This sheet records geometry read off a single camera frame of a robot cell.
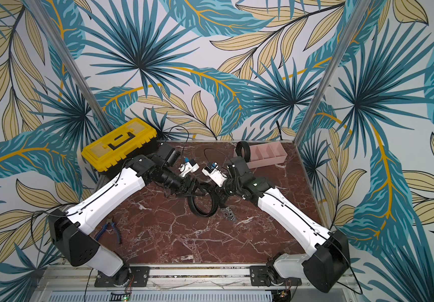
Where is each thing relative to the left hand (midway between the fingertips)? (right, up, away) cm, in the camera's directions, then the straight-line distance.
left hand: (198, 198), depth 68 cm
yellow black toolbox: (-45, +18, +23) cm, 53 cm away
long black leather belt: (+4, +3, +4) cm, 6 cm away
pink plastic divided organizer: (+36, +18, +44) cm, 59 cm away
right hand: (+4, +3, +7) cm, 9 cm away
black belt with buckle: (+22, +20, +29) cm, 42 cm away
